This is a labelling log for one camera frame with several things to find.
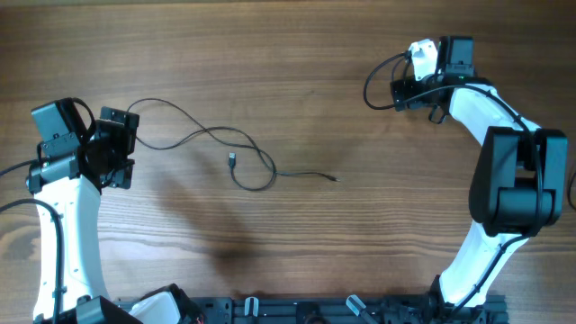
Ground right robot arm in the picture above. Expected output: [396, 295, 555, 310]
[391, 36, 568, 313]

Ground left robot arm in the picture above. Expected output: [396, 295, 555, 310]
[27, 98, 140, 320]

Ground right camera black cable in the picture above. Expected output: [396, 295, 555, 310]
[363, 51, 545, 323]

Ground camera black cable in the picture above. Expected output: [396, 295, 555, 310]
[0, 159, 67, 324]
[363, 51, 545, 323]

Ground left camera black cable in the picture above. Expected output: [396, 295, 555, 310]
[0, 159, 67, 324]

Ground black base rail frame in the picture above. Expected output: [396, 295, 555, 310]
[192, 294, 509, 324]

